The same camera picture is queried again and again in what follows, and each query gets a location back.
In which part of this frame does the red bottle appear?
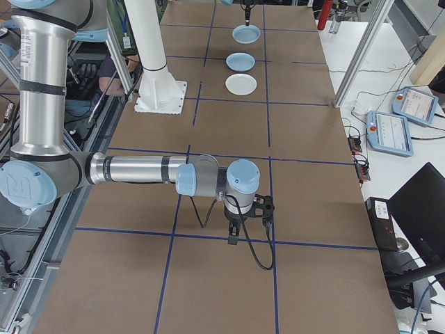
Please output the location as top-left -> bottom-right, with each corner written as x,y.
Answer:
316,0 -> 332,31

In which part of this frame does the person in green shirt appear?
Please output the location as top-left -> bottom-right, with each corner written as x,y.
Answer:
97,0 -> 164,98

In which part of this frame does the white pedestal column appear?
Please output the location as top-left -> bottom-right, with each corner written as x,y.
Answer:
124,0 -> 179,107

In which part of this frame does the blue-framed teach pendant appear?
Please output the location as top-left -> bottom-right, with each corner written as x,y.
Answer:
365,110 -> 415,158
391,86 -> 441,127

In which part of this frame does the pale blue-green ceramic plate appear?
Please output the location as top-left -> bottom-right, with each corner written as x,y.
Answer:
232,24 -> 261,45

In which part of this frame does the white crumpled cloth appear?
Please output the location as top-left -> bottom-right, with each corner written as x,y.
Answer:
350,100 -> 372,118

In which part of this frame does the thin black desk cable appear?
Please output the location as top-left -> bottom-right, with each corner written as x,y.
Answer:
354,88 -> 401,109
328,62 -> 420,76

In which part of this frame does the aluminium extrusion post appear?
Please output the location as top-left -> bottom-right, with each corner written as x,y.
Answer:
328,0 -> 390,109

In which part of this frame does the blue ceramic plate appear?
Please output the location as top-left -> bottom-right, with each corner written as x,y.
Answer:
225,52 -> 257,72

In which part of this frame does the white ceramic plate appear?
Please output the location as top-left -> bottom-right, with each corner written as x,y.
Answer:
225,73 -> 258,96

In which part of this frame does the blue cable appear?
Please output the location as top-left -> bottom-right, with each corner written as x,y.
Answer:
410,278 -> 439,334

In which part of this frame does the black computer box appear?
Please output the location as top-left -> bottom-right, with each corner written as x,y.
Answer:
364,196 -> 400,252

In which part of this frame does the orange black cable hub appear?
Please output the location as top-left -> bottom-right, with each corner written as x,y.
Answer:
347,134 -> 364,155
353,160 -> 372,184

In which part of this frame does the black monitor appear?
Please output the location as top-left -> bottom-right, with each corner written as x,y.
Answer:
387,161 -> 445,267

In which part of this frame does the black monitor stand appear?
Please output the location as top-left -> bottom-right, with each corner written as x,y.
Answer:
385,255 -> 445,311

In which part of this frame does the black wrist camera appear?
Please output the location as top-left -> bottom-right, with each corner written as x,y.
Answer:
250,193 -> 277,221

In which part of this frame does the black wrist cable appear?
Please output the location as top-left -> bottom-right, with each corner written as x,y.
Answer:
188,193 -> 276,271

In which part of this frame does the white square base plate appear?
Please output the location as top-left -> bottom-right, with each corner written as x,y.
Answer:
133,79 -> 188,116

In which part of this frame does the clear drinking bottle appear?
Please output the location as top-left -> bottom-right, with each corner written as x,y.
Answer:
328,0 -> 346,35

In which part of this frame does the light wooden board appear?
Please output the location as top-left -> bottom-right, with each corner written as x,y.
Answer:
410,19 -> 445,88

